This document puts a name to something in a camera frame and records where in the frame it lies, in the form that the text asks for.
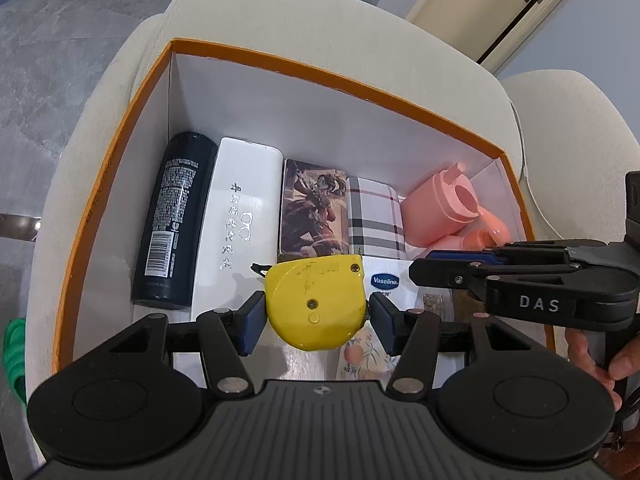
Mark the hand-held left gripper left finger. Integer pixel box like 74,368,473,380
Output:
97,290,269,398

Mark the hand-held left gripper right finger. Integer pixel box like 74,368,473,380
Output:
369,292,547,399

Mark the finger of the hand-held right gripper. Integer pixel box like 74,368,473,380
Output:
409,258,571,294
429,243,571,267

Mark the floral packet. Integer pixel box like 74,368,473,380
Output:
334,320,401,382

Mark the white lotion tube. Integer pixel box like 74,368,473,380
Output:
360,255,426,313

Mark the pink bottle with spout lid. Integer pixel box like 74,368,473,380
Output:
400,161,482,248

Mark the yellow tape measure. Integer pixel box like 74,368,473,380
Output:
250,255,372,352

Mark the plaid case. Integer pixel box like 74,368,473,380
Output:
346,176,407,257

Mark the white glasses case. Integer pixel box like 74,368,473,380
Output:
190,136,285,323

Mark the illustrated card box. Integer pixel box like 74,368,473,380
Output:
277,158,351,263

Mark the dark spray can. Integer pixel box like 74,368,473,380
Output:
131,131,219,310

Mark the orange cardboard box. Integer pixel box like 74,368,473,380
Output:
51,37,557,376

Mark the person's right hand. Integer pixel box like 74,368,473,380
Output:
565,331,640,414

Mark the grey fabric cushion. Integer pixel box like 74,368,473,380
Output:
507,95,543,241

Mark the green ribbed object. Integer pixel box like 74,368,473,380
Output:
2,317,28,406

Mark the beige door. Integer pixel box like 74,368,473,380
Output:
405,0,601,73

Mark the beige fabric sofa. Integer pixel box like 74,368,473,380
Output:
25,0,640,480

